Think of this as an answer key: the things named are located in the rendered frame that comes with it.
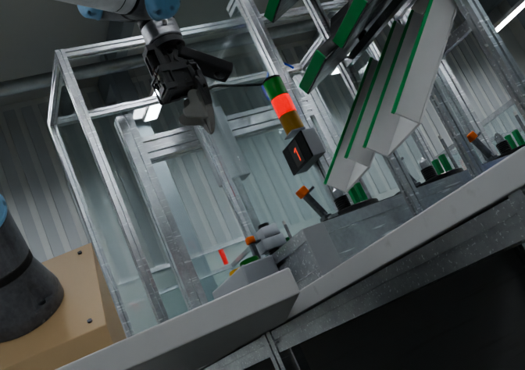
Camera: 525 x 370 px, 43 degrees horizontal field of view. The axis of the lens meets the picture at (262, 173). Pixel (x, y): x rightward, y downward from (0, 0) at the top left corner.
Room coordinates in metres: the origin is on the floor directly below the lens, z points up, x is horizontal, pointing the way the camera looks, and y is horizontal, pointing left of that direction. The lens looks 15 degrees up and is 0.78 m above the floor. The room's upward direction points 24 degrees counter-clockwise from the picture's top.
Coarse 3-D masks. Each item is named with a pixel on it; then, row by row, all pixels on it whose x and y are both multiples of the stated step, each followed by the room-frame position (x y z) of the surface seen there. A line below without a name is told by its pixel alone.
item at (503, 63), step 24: (312, 0) 1.20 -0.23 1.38; (456, 0) 0.93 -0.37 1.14; (480, 24) 0.91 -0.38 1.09; (504, 48) 0.92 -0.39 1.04; (504, 72) 0.92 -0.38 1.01; (432, 96) 1.29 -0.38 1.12; (456, 120) 1.29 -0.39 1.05; (456, 144) 1.29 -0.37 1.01; (480, 168) 1.29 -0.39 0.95; (408, 192) 1.20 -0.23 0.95
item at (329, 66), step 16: (352, 0) 1.07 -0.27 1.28; (336, 16) 1.20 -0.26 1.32; (336, 32) 1.05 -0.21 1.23; (320, 48) 1.04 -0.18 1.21; (336, 48) 1.05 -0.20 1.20; (352, 48) 1.19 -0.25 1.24; (320, 64) 1.06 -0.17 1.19; (336, 64) 1.17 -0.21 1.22; (304, 80) 1.13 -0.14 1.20; (320, 80) 1.16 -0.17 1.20
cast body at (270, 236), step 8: (264, 224) 1.66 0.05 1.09; (272, 224) 1.66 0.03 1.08; (256, 232) 1.68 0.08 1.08; (264, 232) 1.65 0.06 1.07; (272, 232) 1.66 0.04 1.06; (264, 240) 1.64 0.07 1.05; (272, 240) 1.65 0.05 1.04; (280, 240) 1.66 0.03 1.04; (264, 248) 1.64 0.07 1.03; (272, 248) 1.65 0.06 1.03
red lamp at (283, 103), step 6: (282, 96) 1.57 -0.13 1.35; (288, 96) 1.58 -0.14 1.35; (276, 102) 1.58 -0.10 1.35; (282, 102) 1.57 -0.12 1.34; (288, 102) 1.58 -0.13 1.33; (276, 108) 1.58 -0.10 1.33; (282, 108) 1.57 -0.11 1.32; (288, 108) 1.57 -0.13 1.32; (294, 108) 1.58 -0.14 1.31; (282, 114) 1.58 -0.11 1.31
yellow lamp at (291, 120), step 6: (288, 114) 1.57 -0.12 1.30; (294, 114) 1.57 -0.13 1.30; (282, 120) 1.58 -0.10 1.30; (288, 120) 1.57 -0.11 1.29; (294, 120) 1.57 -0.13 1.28; (300, 120) 1.58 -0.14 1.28; (288, 126) 1.57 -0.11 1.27; (294, 126) 1.57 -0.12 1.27; (300, 126) 1.58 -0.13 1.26; (288, 132) 1.58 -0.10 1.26
